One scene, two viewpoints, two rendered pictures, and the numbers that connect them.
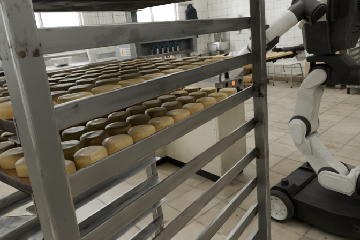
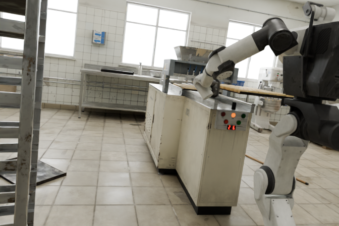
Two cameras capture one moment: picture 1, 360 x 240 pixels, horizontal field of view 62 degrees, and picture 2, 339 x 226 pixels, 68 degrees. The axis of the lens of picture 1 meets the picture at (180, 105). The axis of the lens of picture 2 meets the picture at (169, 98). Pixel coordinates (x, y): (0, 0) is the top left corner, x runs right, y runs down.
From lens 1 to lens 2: 93 cm
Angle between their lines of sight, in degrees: 28
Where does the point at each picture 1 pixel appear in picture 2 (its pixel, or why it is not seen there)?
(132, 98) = not seen: outside the picture
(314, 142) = (277, 206)
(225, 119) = (215, 148)
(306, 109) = (274, 161)
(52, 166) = not seen: outside the picture
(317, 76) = (286, 122)
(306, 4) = (269, 30)
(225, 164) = (205, 194)
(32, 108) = not seen: outside the picture
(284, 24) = (238, 48)
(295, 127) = (257, 177)
